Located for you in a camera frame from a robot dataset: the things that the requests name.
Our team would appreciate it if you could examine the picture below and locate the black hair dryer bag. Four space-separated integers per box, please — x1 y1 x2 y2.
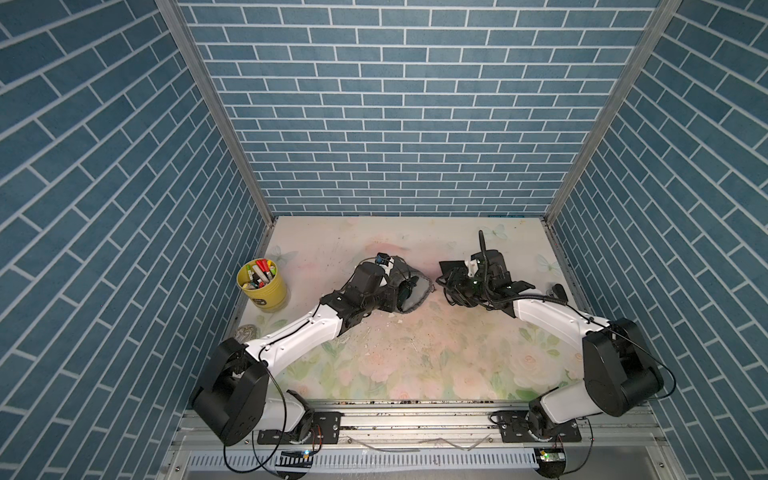
436 260 470 286

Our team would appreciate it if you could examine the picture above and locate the yellow pen holder cup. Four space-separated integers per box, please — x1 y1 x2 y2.
236 258 289 312

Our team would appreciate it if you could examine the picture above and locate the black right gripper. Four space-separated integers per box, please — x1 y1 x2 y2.
436 267 492 307

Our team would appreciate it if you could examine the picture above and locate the white black stapler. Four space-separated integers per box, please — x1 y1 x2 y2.
548 283 569 303

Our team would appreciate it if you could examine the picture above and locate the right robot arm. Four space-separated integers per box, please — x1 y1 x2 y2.
437 236 667 441

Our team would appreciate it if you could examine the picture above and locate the grey hair dryer bag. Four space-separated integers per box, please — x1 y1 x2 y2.
387 256 434 314

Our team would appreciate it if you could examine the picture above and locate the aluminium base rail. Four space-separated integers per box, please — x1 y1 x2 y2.
157 401 684 479

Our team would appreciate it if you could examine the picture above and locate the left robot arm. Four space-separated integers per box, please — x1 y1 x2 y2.
190 258 419 447

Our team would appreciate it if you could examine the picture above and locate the red marker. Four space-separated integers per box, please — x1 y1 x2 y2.
256 259 271 273

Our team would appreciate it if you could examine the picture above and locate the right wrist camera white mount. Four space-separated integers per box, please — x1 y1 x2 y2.
465 257 483 278

